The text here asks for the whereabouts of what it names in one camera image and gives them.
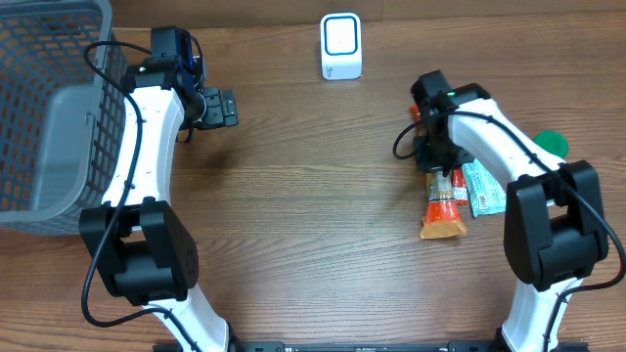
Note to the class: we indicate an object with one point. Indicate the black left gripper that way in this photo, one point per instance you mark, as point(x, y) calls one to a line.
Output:
point(213, 108)

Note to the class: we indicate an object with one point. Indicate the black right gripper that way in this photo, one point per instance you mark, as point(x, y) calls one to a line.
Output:
point(429, 159)

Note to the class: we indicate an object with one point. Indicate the orange spaghetti package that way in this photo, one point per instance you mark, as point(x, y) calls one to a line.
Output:
point(443, 218)

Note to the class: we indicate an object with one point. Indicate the teal Kleenex tissue pack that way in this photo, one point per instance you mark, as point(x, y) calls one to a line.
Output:
point(486, 195)

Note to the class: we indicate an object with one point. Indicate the green lid white jar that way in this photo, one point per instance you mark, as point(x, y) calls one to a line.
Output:
point(552, 142)

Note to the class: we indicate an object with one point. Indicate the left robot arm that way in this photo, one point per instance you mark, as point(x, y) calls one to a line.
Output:
point(144, 260)

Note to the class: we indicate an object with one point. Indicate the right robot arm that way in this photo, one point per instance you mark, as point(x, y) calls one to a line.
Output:
point(554, 230)

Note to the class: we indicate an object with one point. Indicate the white barcode scanner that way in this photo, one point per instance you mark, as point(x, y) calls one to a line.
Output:
point(341, 46)

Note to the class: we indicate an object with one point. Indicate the grey plastic mesh basket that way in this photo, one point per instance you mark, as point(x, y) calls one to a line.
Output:
point(61, 122)

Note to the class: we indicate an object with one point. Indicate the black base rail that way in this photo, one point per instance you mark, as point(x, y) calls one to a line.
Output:
point(451, 346)

